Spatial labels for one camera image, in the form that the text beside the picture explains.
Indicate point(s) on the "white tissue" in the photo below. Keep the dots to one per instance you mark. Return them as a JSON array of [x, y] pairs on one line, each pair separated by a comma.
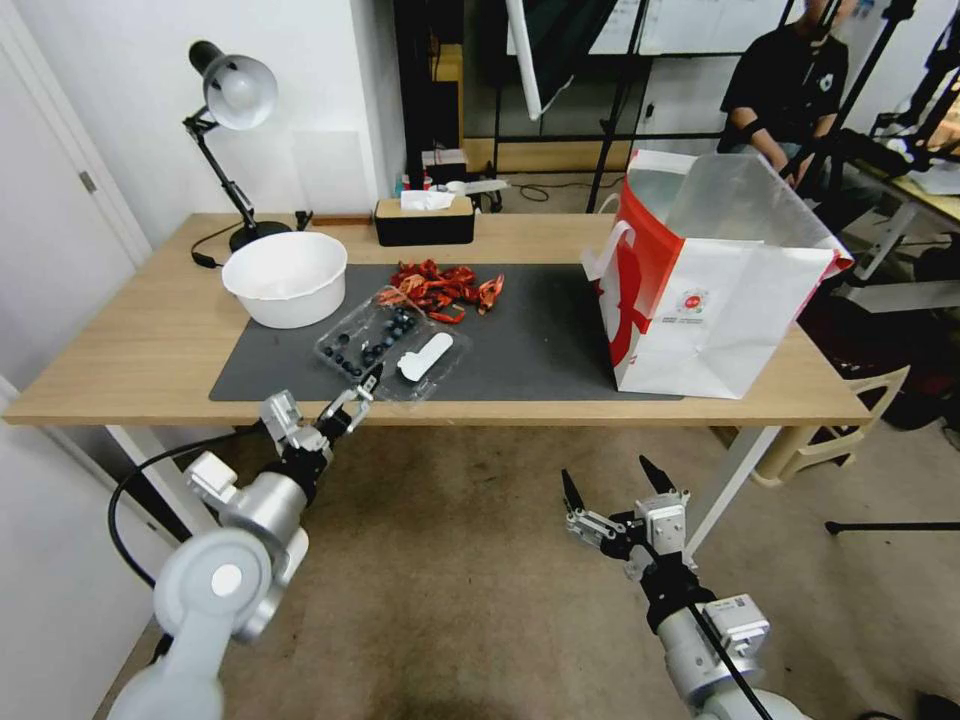
[[426, 199]]

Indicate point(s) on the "dark grey table mat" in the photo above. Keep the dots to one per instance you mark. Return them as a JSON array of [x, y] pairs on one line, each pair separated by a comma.
[[525, 345]]

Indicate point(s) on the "red crayfish pile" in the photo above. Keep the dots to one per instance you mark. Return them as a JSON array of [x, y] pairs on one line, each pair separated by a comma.
[[431, 289]]

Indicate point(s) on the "black tripod stand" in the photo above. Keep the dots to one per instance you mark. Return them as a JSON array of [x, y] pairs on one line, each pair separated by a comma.
[[619, 112]]

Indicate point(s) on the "person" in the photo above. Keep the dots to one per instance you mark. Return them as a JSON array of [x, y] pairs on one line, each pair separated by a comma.
[[795, 82]]

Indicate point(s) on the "black bag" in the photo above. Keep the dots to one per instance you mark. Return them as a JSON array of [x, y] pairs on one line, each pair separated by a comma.
[[900, 345]]

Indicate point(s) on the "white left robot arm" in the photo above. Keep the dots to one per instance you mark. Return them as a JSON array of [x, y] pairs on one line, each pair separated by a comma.
[[202, 592]]

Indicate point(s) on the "wooden table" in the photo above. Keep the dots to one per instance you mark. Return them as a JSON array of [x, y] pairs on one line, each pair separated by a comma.
[[135, 330]]

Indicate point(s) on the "red and white takeout bag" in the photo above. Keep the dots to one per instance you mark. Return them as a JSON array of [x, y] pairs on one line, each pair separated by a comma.
[[712, 315]]

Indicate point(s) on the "black floor stand foot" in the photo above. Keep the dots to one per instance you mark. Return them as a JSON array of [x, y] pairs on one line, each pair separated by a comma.
[[892, 527]]

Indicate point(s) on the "small black clamp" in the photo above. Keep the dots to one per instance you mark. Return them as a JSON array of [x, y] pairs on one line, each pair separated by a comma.
[[303, 219]]

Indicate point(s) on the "clear plastic takeout container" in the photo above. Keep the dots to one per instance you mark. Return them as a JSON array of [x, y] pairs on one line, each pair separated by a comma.
[[442, 364]]

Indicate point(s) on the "white side table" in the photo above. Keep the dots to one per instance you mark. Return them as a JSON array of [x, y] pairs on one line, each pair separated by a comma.
[[915, 217]]

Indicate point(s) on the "blueberries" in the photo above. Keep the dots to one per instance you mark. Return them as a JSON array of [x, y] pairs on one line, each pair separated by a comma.
[[394, 324]]

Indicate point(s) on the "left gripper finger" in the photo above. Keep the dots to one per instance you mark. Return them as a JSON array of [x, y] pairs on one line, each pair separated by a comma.
[[339, 403], [369, 396]]

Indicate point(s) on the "black and silver desk lamp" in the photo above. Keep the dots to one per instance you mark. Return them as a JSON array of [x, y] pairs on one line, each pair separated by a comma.
[[240, 94]]

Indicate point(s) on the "silver door hinge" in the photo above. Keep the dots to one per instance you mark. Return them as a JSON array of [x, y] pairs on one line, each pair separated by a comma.
[[88, 181]]

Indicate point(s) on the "beige plastic chair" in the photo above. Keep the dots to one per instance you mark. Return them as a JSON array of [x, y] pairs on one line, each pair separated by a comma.
[[840, 431]]

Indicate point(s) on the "single red crayfish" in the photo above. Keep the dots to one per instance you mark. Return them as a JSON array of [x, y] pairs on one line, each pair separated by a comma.
[[491, 292]]

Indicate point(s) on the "white plastic bowl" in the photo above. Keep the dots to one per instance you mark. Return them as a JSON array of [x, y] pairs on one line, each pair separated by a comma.
[[289, 281]]

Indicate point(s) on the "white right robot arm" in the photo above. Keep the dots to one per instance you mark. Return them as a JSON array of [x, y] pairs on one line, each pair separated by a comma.
[[705, 660]]

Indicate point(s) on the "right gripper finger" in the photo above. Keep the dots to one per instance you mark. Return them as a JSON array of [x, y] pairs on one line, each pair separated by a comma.
[[660, 480], [592, 525]]

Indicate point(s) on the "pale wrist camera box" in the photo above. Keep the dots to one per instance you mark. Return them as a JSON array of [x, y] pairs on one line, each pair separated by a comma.
[[662, 521], [280, 418]]

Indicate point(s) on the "black tissue box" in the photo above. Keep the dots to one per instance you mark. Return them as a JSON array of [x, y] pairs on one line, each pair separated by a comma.
[[424, 225]]

